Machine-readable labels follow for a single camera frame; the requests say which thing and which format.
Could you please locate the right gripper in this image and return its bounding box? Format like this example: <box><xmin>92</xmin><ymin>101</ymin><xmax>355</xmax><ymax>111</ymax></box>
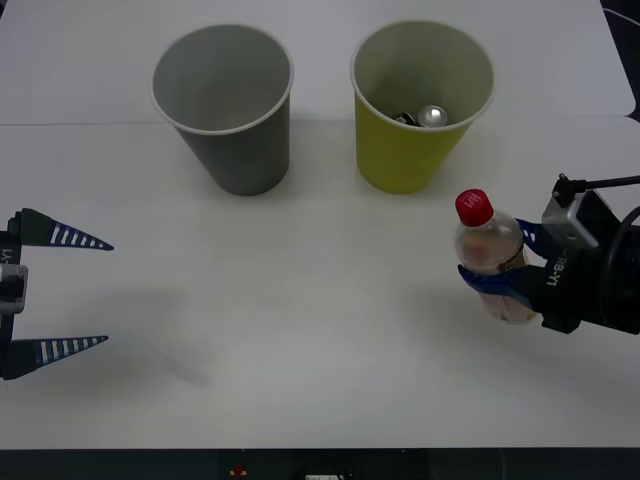
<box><xmin>457</xmin><ymin>218</ymin><xmax>610</xmax><ymax>335</ymax></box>

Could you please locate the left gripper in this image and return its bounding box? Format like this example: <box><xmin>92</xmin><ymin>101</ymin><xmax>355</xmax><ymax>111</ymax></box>
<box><xmin>0</xmin><ymin>207</ymin><xmax>115</xmax><ymax>381</ymax></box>

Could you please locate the clear bottle with red cap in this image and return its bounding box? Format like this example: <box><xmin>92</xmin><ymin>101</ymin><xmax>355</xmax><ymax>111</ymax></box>
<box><xmin>452</xmin><ymin>188</ymin><xmax>541</xmax><ymax>327</ymax></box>

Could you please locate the yellow-green plastic waste bin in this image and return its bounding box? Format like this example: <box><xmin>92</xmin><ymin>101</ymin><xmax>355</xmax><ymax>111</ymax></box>
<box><xmin>349</xmin><ymin>19</ymin><xmax>496</xmax><ymax>195</ymax></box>

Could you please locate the silver drink can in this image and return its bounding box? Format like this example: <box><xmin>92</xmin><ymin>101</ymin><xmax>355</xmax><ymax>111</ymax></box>
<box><xmin>417</xmin><ymin>104</ymin><xmax>449</xmax><ymax>127</ymax></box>

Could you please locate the black robot torso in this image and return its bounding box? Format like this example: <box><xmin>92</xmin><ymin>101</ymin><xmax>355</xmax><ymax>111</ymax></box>
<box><xmin>0</xmin><ymin>447</ymin><xmax>640</xmax><ymax>480</ymax></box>

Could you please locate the grey plastic waste bin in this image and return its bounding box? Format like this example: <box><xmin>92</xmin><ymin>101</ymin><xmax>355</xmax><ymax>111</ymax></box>
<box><xmin>149</xmin><ymin>23</ymin><xmax>295</xmax><ymax>197</ymax></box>

